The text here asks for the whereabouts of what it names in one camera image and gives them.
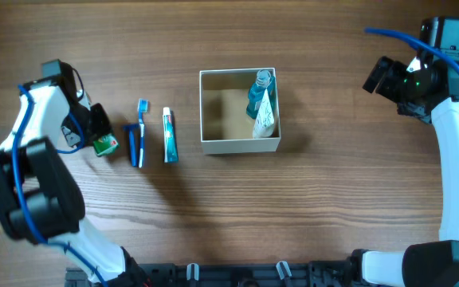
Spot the green white soap box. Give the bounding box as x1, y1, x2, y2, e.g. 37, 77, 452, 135
92, 133, 120, 157

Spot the blue mouthwash bottle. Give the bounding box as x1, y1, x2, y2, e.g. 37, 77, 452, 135
246, 69, 276, 119

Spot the white lotion tube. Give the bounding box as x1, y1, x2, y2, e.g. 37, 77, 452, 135
253, 89, 276, 139

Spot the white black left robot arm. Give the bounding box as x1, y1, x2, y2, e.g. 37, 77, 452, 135
0, 74, 151, 286

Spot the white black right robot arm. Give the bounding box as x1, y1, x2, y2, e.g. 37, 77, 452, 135
343, 57, 459, 286

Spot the blue disposable razor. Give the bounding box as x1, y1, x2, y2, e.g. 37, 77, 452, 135
123, 124, 139, 167

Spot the blue white toothbrush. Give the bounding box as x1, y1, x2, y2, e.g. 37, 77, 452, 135
137, 99, 148, 168

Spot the teal toothpaste tube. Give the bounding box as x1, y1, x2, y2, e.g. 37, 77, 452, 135
163, 107, 179, 163

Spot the white open cardboard box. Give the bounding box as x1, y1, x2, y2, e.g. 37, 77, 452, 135
199, 68, 281, 155

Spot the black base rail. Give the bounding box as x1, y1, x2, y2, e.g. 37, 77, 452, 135
64, 259, 358, 287

